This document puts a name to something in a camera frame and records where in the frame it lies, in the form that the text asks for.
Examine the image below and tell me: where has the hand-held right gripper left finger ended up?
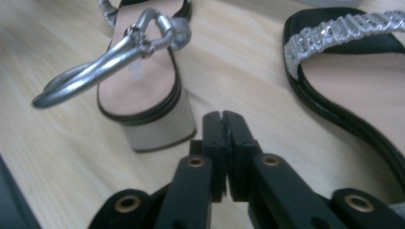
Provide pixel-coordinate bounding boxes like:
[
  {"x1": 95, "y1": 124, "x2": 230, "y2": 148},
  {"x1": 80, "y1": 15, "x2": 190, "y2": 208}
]
[{"x1": 189, "y1": 110, "x2": 230, "y2": 203}]

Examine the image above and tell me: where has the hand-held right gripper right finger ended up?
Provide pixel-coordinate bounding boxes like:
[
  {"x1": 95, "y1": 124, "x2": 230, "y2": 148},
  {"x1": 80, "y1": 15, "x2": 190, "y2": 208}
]
[{"x1": 223, "y1": 110, "x2": 264, "y2": 203}]

